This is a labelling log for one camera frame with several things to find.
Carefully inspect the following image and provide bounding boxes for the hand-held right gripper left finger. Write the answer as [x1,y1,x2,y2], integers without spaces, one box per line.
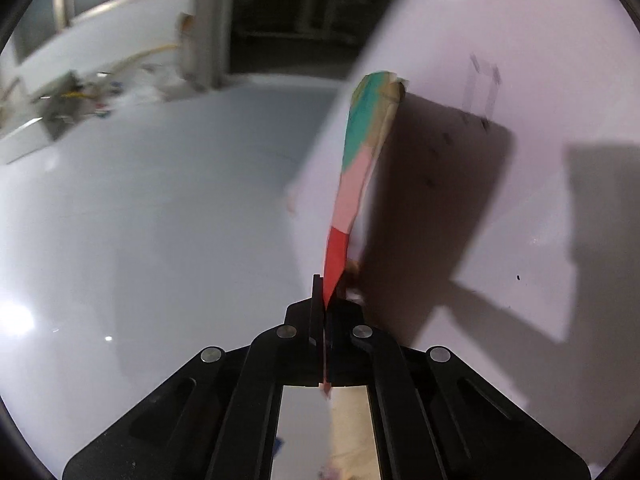
[62,274,326,480]

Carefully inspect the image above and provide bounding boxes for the red pink teal snack wrapper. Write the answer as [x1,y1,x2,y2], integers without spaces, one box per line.
[320,71,409,401]

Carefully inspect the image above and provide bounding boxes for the yellow hose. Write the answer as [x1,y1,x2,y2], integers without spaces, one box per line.
[99,42,179,77]

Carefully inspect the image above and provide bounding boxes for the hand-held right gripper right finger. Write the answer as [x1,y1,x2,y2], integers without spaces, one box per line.
[325,301,591,480]

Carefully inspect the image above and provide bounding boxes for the concrete kitchen counter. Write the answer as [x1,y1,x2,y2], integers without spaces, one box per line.
[192,0,237,92]

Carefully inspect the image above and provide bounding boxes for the hanging clear plastic bag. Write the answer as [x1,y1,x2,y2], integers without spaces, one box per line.
[127,60,187,104]

